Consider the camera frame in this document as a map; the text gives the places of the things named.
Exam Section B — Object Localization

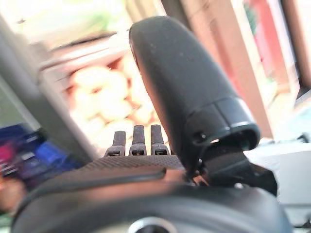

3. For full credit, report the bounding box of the wooden potato crate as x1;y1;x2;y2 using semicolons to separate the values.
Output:
36;30;171;156

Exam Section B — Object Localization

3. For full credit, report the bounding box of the napa cabbage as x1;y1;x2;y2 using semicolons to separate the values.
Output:
26;0;129;37

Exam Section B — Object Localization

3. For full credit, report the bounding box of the wooden carrot crate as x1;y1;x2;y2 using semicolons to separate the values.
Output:
230;0;304;98

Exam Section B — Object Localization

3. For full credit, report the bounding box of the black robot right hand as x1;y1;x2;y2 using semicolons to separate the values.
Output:
12;16;294;233

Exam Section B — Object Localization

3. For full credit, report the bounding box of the blue plastic shopping basket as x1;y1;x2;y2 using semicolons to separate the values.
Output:
0;122;82;192

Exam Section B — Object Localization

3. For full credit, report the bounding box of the wooden display stand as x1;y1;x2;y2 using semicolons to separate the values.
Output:
0;14;103;161

